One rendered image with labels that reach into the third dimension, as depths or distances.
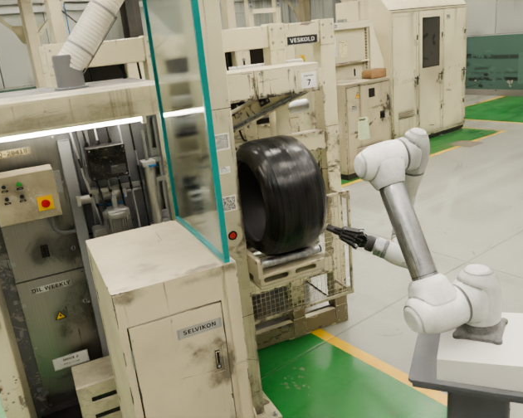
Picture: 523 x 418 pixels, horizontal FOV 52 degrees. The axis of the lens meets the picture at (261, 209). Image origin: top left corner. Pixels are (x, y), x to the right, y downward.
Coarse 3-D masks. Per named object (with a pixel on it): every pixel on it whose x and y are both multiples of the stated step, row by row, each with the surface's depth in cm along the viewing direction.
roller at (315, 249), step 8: (304, 248) 264; (312, 248) 264; (320, 248) 266; (272, 256) 258; (280, 256) 258; (288, 256) 259; (296, 256) 261; (304, 256) 263; (264, 264) 254; (272, 264) 256
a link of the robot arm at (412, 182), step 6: (408, 174) 217; (420, 174) 217; (408, 180) 219; (414, 180) 219; (420, 180) 220; (408, 186) 222; (414, 186) 221; (408, 192) 224; (414, 192) 224; (414, 198) 228
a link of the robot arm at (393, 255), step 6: (396, 240) 249; (390, 246) 246; (396, 246) 245; (390, 252) 245; (396, 252) 244; (384, 258) 248; (390, 258) 245; (396, 258) 244; (402, 258) 244; (396, 264) 246; (402, 264) 245
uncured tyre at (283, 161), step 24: (264, 144) 248; (288, 144) 249; (240, 168) 281; (264, 168) 239; (288, 168) 240; (312, 168) 243; (240, 192) 287; (264, 192) 240; (288, 192) 237; (312, 192) 241; (264, 216) 290; (288, 216) 238; (312, 216) 244; (264, 240) 252; (288, 240) 245; (312, 240) 255
